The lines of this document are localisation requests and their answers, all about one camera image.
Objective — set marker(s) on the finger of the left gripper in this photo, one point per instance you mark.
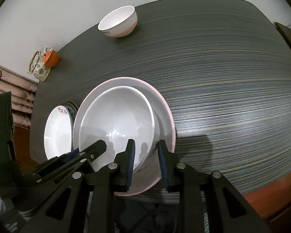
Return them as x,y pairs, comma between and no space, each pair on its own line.
55,163
91,153

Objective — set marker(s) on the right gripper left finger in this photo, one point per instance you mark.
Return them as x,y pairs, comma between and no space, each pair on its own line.
113,177

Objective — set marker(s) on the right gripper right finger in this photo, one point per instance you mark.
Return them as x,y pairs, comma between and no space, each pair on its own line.
182,178

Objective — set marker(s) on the white plate pink roses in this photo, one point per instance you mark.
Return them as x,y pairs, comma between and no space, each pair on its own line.
58,132

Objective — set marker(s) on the large pink bowl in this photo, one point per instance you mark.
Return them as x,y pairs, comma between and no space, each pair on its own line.
150,173

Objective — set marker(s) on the white bowl blue print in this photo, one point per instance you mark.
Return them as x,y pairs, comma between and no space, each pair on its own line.
115,116

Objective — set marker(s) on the large blue floral plate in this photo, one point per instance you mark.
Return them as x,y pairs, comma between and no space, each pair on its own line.
72,109

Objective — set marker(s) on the white bowl pink base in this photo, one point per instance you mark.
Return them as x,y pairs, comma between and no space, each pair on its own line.
120,22

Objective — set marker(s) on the beige patterned curtain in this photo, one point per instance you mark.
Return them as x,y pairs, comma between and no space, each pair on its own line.
22,96

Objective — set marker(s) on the floral ceramic teapot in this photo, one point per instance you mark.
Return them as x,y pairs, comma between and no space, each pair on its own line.
37,68

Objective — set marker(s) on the orange lidded cup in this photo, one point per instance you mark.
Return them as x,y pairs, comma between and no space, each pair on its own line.
51,58

